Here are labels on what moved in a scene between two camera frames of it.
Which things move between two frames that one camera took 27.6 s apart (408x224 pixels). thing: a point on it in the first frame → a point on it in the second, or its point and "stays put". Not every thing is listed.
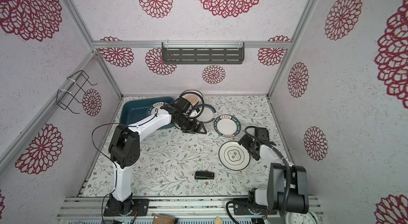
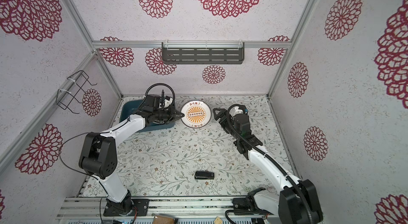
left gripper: [193, 129] → [173, 114]
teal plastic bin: [133, 111] stays put
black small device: [204, 175] stays put
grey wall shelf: [207, 52] stays put
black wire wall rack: [71, 87] stays put
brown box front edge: [163, 220] stays put
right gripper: [246, 143] → [223, 123]
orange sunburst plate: [193, 98] → [197, 113]
